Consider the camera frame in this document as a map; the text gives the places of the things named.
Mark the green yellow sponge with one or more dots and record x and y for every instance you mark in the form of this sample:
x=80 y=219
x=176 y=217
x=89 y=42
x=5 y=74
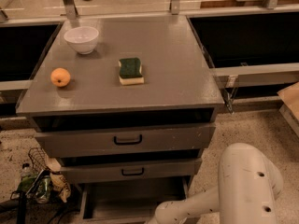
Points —
x=130 y=71

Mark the grey drawer cabinet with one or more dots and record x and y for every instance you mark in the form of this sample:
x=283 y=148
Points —
x=178 y=88

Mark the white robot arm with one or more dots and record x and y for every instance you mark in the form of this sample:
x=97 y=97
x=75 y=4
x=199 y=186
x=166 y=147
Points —
x=248 y=185

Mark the black wire basket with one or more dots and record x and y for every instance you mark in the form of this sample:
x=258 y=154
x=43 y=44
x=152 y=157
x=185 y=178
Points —
x=37 y=157

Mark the grey bottom drawer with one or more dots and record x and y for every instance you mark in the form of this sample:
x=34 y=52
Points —
x=131 y=201

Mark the grey top drawer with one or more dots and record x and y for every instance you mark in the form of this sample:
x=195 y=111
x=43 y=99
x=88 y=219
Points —
x=125 y=141

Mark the grey drawer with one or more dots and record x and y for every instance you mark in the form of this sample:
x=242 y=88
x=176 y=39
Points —
x=125 y=141
x=130 y=170
x=131 y=201

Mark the metal post left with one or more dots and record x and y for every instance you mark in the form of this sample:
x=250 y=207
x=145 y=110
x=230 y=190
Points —
x=70 y=9

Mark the grey middle drawer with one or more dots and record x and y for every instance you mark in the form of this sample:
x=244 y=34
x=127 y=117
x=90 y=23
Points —
x=130 y=170

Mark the clear plastic bottle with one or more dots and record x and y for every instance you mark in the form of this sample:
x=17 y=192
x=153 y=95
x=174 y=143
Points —
x=26 y=171

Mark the white ceramic bowl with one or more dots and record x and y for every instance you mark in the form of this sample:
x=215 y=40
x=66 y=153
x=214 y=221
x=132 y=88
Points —
x=82 y=40

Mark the brown cardboard box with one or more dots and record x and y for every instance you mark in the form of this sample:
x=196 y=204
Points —
x=290 y=108

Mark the green snack bag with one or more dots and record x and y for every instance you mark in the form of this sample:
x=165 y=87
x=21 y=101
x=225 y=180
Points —
x=37 y=188

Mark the orange fruit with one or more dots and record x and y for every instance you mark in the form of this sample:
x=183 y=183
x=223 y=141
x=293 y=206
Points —
x=60 y=77

